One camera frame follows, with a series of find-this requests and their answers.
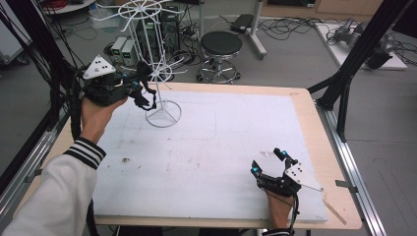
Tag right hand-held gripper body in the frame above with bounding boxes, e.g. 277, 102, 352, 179
257, 161, 324, 199

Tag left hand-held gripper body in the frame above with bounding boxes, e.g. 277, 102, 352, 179
82, 54, 132, 106

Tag black bow tie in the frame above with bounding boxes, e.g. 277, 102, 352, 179
133, 83, 157, 112

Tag white wire display rack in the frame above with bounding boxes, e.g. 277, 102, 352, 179
92, 0, 189, 129

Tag person's right hand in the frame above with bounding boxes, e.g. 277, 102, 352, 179
265, 191, 298, 230

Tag person's left hand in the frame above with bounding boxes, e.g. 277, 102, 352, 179
80, 96, 129, 146

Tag bench power supply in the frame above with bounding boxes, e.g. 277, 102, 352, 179
110, 36, 128, 65
121, 39, 140, 67

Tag black computer tower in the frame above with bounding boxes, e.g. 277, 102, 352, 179
137, 18, 162, 63
160, 13, 181, 54

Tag white foam mat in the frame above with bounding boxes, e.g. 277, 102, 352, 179
92, 89, 328, 224

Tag wooden stick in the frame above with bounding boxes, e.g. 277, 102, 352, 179
323, 193, 348, 226

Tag black round stool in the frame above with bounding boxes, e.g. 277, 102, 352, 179
196, 30, 244, 84

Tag round white side table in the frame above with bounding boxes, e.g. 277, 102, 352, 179
41, 0, 96, 15

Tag black flat box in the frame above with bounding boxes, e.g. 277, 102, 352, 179
229, 13, 255, 34

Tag white platform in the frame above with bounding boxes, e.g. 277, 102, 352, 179
315, 23, 408, 71

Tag thin black cable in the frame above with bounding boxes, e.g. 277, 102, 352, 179
288, 193, 301, 236

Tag black corrugated cable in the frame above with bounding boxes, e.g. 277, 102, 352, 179
69, 65, 87, 142

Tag metal bracket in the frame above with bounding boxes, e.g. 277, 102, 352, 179
334, 179, 359, 194

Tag aluminium rail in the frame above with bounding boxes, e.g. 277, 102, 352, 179
0, 107, 72, 225
316, 101, 388, 236

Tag black frame beam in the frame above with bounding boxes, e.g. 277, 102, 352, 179
308, 0, 415, 143
0, 0, 79, 132

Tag tangle of floor cables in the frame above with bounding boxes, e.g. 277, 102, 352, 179
258, 16, 328, 42

